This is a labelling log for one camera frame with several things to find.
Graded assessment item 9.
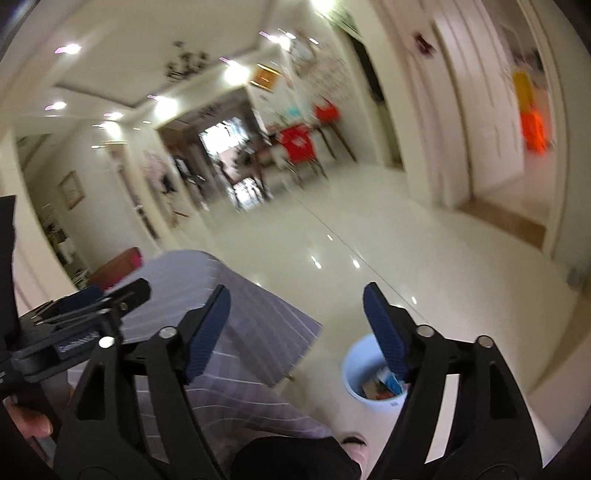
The light blue trash bin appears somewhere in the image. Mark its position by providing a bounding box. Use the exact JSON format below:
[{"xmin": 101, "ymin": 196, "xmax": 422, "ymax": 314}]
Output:
[{"xmin": 341, "ymin": 334, "xmax": 408, "ymax": 413}]

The person's left hand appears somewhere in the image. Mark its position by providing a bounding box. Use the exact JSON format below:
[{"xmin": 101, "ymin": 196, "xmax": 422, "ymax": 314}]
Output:
[{"xmin": 3, "ymin": 398, "xmax": 53, "ymax": 439}]

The red upholstered bench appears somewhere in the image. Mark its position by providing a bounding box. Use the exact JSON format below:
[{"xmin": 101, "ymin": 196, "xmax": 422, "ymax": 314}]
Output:
[{"xmin": 88, "ymin": 247, "xmax": 143, "ymax": 291}]

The white shelf rack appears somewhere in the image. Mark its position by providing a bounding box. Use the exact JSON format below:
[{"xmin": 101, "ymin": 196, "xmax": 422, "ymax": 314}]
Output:
[{"xmin": 39, "ymin": 203, "xmax": 90, "ymax": 290}]

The grey checked tablecloth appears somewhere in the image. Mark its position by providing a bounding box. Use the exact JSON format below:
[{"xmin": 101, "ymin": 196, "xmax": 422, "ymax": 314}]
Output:
[{"xmin": 66, "ymin": 249, "xmax": 334, "ymax": 467}]

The white coat rack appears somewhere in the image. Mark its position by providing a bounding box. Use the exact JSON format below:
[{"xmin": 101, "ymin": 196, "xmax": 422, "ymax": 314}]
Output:
[{"xmin": 143, "ymin": 150, "xmax": 188, "ymax": 227}]

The orange hanging bag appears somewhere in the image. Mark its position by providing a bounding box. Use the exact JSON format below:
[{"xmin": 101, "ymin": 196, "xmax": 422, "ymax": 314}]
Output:
[{"xmin": 521, "ymin": 108, "xmax": 548, "ymax": 154}]

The black ceiling chandelier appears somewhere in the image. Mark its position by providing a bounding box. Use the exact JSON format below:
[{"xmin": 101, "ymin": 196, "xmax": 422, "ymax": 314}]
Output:
[{"xmin": 164, "ymin": 41, "xmax": 211, "ymax": 83}]

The chair with red cover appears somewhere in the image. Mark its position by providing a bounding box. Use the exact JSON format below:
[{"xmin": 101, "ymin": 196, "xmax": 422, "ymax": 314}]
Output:
[{"xmin": 276, "ymin": 124, "xmax": 328, "ymax": 188}]

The wooden dining table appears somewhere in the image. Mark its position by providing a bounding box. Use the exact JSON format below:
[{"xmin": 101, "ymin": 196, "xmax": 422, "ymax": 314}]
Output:
[{"xmin": 248, "ymin": 117, "xmax": 359, "ymax": 204}]

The gold red framed picture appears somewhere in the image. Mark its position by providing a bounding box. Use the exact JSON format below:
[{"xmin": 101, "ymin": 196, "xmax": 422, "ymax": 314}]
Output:
[{"xmin": 249, "ymin": 64, "xmax": 281, "ymax": 92}]

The red bag on table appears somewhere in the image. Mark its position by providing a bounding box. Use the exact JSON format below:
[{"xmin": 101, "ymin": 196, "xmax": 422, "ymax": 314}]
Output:
[{"xmin": 314, "ymin": 102, "xmax": 341, "ymax": 124}]

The framed wall picture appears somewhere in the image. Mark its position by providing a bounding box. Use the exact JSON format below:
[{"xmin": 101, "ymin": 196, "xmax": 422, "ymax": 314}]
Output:
[{"xmin": 58, "ymin": 171, "xmax": 86, "ymax": 210}]

